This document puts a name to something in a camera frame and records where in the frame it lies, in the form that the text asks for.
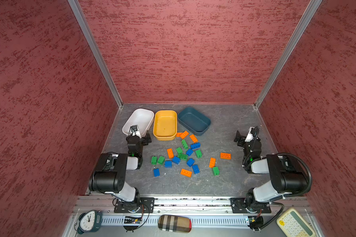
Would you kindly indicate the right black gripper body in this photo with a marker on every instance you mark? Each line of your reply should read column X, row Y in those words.
column 244, row 139

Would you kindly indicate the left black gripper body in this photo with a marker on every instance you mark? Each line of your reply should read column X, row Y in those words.
column 136, row 135

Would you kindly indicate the orange lego brick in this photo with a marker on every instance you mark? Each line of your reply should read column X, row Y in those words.
column 225, row 156

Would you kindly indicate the green long lego brick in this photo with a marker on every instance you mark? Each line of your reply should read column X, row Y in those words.
column 184, row 143

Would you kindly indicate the orange lego bottom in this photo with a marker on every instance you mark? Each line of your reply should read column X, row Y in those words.
column 186, row 173

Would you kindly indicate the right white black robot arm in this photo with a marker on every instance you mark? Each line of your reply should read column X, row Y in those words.
column 289, row 175

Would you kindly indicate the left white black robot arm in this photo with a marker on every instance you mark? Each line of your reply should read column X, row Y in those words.
column 109, row 174

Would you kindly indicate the white plastic container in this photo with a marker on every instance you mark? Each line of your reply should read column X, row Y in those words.
column 143, row 118

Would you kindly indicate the yellow plastic container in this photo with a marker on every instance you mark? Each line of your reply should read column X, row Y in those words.
column 165, row 125

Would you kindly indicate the orange lego by yellow bin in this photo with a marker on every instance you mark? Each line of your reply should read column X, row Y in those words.
column 184, row 135

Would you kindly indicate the green flat lego plate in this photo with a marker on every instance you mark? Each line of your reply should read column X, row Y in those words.
column 183, row 156

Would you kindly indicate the green small lego centre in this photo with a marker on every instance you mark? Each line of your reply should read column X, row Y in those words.
column 198, row 153

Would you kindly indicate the blue long lego brick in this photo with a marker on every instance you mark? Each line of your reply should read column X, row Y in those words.
column 195, row 146

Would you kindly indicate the blue small lego centre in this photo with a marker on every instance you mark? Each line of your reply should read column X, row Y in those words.
column 189, row 152

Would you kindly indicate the teal plastic container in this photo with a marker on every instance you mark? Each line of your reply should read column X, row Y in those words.
column 194, row 121

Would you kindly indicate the plaid fabric case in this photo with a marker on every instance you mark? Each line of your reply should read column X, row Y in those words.
column 173, row 223

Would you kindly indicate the teal analog clock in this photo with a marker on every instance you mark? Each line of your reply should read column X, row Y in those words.
column 89, row 222

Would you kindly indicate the yellow calculator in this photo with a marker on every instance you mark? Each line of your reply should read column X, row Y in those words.
column 294, row 225

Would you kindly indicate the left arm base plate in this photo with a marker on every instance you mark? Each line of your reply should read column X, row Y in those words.
column 141, row 205

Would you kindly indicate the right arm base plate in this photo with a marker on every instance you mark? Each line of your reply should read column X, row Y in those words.
column 249, row 206

